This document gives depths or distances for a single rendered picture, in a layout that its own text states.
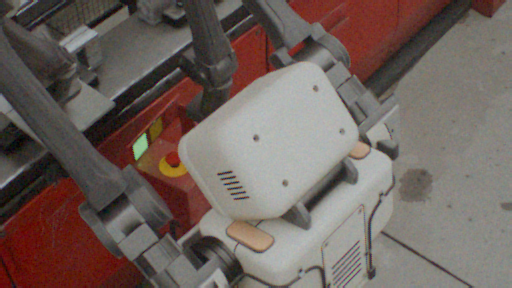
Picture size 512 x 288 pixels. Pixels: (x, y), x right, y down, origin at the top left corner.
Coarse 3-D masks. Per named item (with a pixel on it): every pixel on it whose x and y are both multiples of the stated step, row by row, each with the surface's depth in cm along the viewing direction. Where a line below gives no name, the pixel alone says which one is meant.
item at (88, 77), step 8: (80, 72) 192; (88, 72) 192; (88, 80) 190; (96, 80) 192; (8, 128) 180; (0, 136) 179; (8, 136) 178; (16, 136) 178; (24, 136) 180; (0, 144) 178; (8, 144) 177; (16, 144) 179; (8, 152) 178
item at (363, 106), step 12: (348, 84) 135; (360, 84) 137; (348, 96) 134; (360, 96) 134; (372, 96) 135; (348, 108) 134; (360, 108) 134; (372, 108) 134; (384, 108) 135; (360, 120) 134; (372, 120) 133; (360, 132) 132
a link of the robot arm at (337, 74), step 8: (304, 48) 138; (312, 48) 137; (320, 48) 137; (296, 56) 137; (304, 56) 136; (312, 56) 136; (320, 56) 136; (328, 56) 136; (320, 64) 136; (328, 64) 136; (336, 64) 136; (328, 72) 135; (336, 72) 135; (344, 72) 136; (336, 80) 135; (344, 80) 136; (336, 88) 135
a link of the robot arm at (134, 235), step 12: (108, 204) 116; (120, 204) 115; (132, 204) 115; (108, 216) 115; (120, 216) 114; (132, 216) 114; (108, 228) 114; (120, 228) 114; (132, 228) 115; (144, 228) 114; (120, 240) 114; (132, 240) 114; (144, 240) 114; (156, 240) 114; (132, 252) 114
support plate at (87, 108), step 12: (84, 84) 175; (0, 96) 174; (84, 96) 172; (96, 96) 172; (0, 108) 171; (12, 108) 171; (72, 108) 170; (84, 108) 170; (96, 108) 169; (108, 108) 169; (12, 120) 168; (72, 120) 167; (84, 120) 167; (96, 120) 168
